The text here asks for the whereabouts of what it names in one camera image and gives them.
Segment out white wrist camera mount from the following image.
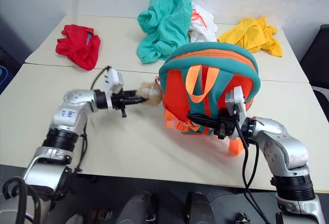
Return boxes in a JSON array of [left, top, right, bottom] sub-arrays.
[[225, 85, 251, 123], [101, 67, 124, 110]]

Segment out red crumpled cloth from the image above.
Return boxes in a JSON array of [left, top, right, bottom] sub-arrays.
[[56, 24, 101, 71]]

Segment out white crumpled cloth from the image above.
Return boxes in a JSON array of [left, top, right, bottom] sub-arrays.
[[189, 3, 218, 44]]

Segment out teal green crumpled cloth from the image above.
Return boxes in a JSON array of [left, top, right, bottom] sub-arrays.
[[136, 0, 193, 64]]

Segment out blue bin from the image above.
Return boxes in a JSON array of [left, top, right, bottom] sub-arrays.
[[0, 64, 13, 95]]

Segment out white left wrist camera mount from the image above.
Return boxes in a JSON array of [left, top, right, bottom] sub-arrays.
[[101, 67, 124, 110]]

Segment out small beige cloth item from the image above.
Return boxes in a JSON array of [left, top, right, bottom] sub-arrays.
[[135, 79, 163, 107]]

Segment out thick black looped cable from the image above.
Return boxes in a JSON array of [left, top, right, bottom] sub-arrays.
[[2, 176, 42, 224]]

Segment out dark rounded shape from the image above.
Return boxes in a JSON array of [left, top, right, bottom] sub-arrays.
[[185, 192, 216, 224], [117, 192, 159, 224]]

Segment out dark chair seat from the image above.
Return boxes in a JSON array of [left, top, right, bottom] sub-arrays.
[[310, 85, 329, 122]]

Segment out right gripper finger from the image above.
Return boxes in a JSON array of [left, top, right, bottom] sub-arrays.
[[192, 120, 221, 130], [186, 114, 222, 124]]

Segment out orange and teal backpack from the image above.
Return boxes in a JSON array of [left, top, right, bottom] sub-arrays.
[[158, 41, 262, 157]]

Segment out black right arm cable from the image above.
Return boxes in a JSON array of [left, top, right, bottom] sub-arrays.
[[232, 110, 270, 224]]

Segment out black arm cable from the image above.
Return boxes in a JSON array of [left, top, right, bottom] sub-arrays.
[[73, 66, 112, 178], [232, 110, 270, 224]]

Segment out yellow crumpled cloth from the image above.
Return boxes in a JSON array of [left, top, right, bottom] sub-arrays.
[[217, 15, 283, 58]]

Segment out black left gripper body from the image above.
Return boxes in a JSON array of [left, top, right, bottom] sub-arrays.
[[112, 90, 129, 119]]

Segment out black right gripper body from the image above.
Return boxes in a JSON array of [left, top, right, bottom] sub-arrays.
[[214, 107, 242, 140]]

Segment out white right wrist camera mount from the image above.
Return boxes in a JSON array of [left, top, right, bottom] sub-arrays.
[[225, 85, 251, 123]]

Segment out black chair backrest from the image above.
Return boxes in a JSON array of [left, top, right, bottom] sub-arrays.
[[299, 23, 329, 83]]

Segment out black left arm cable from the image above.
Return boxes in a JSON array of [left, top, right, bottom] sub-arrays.
[[73, 66, 112, 178]]

